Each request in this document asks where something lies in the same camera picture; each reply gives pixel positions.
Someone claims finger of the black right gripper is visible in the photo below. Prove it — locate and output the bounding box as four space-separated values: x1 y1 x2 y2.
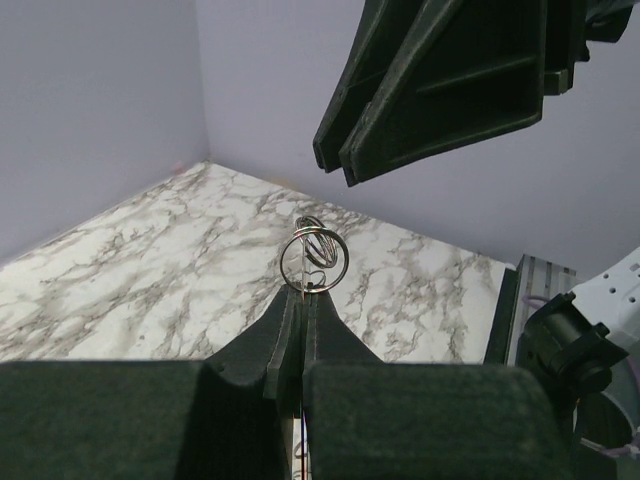
313 1 450 173

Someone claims aluminium rail right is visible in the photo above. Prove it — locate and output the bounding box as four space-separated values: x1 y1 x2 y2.
504 253 579 369

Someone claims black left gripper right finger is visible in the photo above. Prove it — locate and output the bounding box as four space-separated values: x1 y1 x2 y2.
304 294 572 479

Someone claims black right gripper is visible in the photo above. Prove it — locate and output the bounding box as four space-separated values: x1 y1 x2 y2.
339 0 635 186

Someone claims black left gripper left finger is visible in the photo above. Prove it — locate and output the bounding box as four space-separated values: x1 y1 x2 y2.
1 289 295 479

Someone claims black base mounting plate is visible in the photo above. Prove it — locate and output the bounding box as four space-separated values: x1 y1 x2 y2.
483 268 520 365

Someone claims silver metal keyring holder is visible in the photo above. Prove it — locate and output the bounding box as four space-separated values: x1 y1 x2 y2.
278 215 350 296

